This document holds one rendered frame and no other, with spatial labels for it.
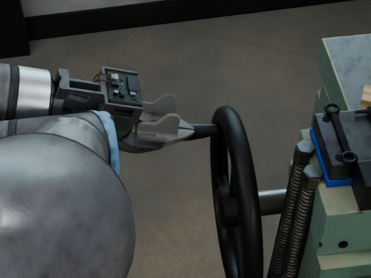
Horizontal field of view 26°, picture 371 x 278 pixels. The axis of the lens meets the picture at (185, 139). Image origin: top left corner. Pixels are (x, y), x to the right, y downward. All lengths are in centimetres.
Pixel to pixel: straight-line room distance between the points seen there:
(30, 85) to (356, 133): 41
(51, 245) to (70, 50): 221
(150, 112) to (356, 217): 33
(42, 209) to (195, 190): 181
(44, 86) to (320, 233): 39
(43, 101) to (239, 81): 148
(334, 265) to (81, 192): 67
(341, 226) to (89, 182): 62
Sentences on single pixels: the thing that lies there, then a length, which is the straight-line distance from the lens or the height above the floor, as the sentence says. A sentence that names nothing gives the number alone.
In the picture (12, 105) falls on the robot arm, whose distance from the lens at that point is 103.
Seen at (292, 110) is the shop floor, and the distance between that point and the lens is 239.
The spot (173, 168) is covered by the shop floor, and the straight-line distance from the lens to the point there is 223.
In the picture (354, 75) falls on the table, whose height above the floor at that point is 90.
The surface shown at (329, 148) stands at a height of 100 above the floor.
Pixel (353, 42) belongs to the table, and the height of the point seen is 90.
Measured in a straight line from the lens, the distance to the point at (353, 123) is 102.
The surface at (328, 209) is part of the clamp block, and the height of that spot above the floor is 96.
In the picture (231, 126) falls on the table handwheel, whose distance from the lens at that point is 106.
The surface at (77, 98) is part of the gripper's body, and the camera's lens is 105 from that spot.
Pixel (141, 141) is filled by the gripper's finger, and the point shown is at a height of 91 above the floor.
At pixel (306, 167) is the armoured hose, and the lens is 100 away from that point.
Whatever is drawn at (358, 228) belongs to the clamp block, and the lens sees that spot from 101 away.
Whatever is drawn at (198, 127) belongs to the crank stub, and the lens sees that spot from 116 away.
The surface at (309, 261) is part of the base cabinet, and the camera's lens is 151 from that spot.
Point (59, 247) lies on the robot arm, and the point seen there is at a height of 142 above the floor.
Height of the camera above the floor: 174
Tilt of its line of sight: 49 degrees down
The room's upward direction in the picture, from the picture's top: straight up
